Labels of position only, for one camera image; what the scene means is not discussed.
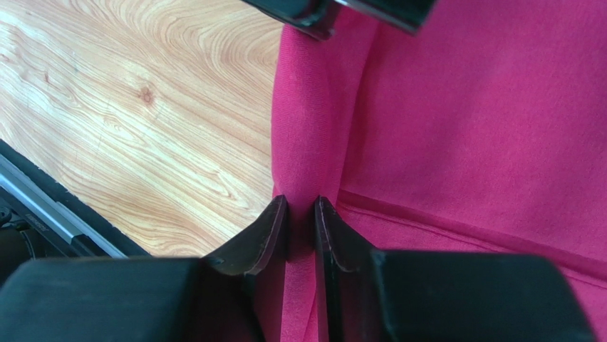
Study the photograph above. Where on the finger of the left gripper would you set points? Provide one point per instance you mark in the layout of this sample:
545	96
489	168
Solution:
312	17
408	15

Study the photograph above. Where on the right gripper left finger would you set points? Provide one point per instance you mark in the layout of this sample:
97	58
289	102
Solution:
235	293

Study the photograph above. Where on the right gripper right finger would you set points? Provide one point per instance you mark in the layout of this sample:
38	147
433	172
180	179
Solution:
365	293

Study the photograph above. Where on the magenta t shirt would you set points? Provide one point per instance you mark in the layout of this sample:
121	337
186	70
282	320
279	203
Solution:
484	132

